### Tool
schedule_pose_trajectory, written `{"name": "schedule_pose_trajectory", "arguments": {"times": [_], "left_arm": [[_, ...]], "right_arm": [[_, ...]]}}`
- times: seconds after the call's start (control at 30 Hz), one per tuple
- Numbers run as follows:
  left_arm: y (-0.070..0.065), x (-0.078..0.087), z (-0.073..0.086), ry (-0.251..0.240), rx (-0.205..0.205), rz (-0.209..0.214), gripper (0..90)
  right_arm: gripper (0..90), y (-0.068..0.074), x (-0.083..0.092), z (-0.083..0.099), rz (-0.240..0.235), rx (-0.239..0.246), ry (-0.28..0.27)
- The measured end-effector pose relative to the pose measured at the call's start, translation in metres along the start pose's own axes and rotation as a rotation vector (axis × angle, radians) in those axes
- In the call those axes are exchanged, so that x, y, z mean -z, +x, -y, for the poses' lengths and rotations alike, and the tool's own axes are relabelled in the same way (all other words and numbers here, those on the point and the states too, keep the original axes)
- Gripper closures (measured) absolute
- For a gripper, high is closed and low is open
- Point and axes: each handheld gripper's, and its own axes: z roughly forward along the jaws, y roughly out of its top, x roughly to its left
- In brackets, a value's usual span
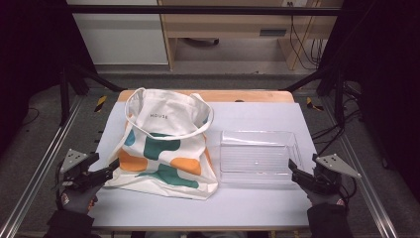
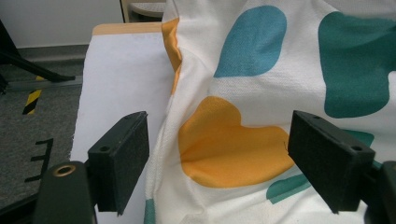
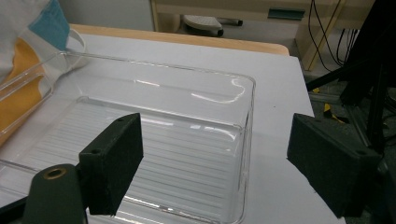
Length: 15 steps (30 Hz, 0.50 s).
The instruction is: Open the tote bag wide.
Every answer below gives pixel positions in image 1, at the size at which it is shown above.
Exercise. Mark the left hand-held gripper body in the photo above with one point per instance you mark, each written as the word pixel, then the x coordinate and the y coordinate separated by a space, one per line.
pixel 74 160

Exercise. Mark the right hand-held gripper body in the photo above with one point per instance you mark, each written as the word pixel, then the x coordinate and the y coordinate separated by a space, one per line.
pixel 332 165

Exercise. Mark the clear plastic bin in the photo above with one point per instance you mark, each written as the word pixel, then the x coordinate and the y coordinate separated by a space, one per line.
pixel 257 155

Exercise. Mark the white tote bag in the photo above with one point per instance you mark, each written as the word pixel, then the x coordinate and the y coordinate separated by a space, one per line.
pixel 165 112

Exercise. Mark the person's right hand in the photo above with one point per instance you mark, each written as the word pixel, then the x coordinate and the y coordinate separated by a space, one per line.
pixel 325 200

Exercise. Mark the person's left hand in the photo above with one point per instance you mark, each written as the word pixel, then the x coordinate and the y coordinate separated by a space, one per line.
pixel 77 201

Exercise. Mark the yellow black tape marker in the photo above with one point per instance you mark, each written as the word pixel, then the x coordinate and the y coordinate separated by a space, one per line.
pixel 100 103
pixel 310 104

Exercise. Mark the black metal stand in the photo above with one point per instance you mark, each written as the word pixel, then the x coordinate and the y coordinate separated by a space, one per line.
pixel 338 99
pixel 64 95

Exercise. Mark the black curtain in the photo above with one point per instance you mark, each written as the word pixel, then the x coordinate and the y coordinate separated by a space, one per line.
pixel 29 49
pixel 386 82

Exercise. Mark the white cabinet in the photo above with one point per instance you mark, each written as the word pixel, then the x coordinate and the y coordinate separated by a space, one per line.
pixel 122 36

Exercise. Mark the wooden desk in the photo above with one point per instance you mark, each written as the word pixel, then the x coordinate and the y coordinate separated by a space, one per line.
pixel 231 23

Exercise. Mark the aluminium rail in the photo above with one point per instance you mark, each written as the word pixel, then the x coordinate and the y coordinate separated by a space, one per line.
pixel 366 191
pixel 39 165

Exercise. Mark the black horizontal frame bar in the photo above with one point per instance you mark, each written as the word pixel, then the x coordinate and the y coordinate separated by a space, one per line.
pixel 198 10

